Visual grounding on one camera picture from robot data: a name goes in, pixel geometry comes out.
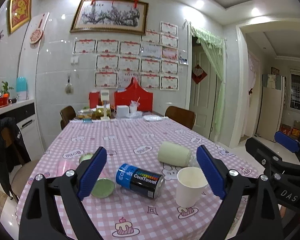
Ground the white desk lamp stand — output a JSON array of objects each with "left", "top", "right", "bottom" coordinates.
[{"left": 100, "top": 89, "right": 110, "bottom": 121}]

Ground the pink bottle green lid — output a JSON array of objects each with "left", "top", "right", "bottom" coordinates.
[{"left": 56, "top": 153, "right": 115, "bottom": 199}]

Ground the plastic cup with straw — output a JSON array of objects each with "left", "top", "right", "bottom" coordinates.
[{"left": 129, "top": 98, "right": 140, "bottom": 114}]

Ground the wooden chair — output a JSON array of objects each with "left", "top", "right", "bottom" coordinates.
[
  {"left": 165, "top": 106, "right": 196, "bottom": 129},
  {"left": 60, "top": 106, "right": 76, "bottom": 130}
]

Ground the wooden chair right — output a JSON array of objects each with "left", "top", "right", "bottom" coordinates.
[{"left": 165, "top": 106, "right": 196, "bottom": 129}]

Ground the gold framed red picture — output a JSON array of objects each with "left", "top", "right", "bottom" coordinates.
[{"left": 7, "top": 0, "right": 32, "bottom": 35}]

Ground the blue white humidifier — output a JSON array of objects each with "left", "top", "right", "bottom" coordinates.
[{"left": 16, "top": 76, "right": 27, "bottom": 101}]

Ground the green baby bottle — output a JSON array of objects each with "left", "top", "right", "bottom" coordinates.
[{"left": 158, "top": 141, "right": 199, "bottom": 167}]

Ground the green door curtain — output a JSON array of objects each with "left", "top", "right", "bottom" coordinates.
[{"left": 189, "top": 25, "right": 225, "bottom": 141}]

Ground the white paper cup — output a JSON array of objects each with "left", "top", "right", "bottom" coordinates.
[{"left": 175, "top": 167, "right": 208, "bottom": 208}]

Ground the wooden chair left far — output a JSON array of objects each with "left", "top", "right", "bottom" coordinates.
[{"left": 60, "top": 106, "right": 76, "bottom": 130}]

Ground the dark CoolTowel can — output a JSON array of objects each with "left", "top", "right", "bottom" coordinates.
[{"left": 116, "top": 163, "right": 165, "bottom": 199}]

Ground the framed blossom painting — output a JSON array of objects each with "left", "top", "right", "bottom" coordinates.
[{"left": 70, "top": 0, "right": 149, "bottom": 35}]

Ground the red diamond door decoration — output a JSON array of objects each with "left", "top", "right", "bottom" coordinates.
[{"left": 191, "top": 64, "right": 207, "bottom": 84}]

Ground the white door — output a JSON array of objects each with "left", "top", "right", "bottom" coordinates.
[{"left": 190, "top": 46, "right": 217, "bottom": 138}]

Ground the black jacket on chair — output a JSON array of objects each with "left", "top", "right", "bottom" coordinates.
[{"left": 0, "top": 117, "right": 31, "bottom": 198}]

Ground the white tissue box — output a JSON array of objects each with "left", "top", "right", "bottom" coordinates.
[{"left": 116, "top": 105, "right": 130, "bottom": 119}]

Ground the pink checkered tablecloth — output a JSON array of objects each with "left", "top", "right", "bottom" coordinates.
[{"left": 17, "top": 118, "right": 258, "bottom": 239}]

